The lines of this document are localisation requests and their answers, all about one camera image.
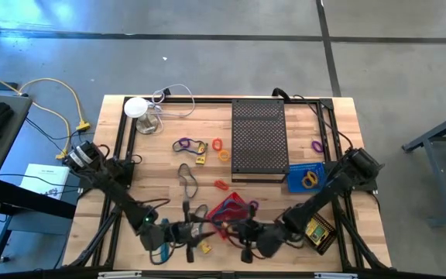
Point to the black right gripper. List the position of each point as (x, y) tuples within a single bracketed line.
[(265, 238)]

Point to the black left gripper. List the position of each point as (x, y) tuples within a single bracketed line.
[(178, 234)]

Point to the yellow green packet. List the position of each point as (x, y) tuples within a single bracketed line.
[(316, 232), (201, 153), (205, 248)]

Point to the red plastic basket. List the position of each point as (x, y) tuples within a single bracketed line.
[(230, 203)]

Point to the purple coil wristband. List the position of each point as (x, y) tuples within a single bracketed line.
[(313, 146), (257, 204), (180, 142)]

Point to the small orange clip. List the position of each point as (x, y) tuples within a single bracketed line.
[(221, 185)]

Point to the light orange coil wristband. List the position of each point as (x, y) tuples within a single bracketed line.
[(219, 155)]

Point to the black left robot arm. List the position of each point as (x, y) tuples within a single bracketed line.
[(122, 195)]

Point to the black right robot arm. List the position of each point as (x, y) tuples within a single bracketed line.
[(323, 197)]

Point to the blue plastic basket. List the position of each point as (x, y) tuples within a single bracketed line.
[(296, 182)]

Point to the black mesh tray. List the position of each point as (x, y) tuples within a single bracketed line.
[(323, 248)]

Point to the black perforated metal shelf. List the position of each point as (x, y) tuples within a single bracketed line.
[(259, 135)]

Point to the white mushroom table lamp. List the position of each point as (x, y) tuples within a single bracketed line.
[(136, 107)]

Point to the white booklet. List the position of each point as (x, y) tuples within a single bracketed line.
[(45, 180)]

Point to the dark bench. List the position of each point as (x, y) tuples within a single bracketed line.
[(33, 201)]

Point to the blue-grey metal cart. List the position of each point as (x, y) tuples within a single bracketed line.
[(433, 182)]

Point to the grey side table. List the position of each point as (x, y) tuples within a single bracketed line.
[(14, 135)]

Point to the grey metal bracket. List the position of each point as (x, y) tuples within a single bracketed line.
[(118, 274), (335, 275)]

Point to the black aluminium table frame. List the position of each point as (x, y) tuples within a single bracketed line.
[(215, 100)]

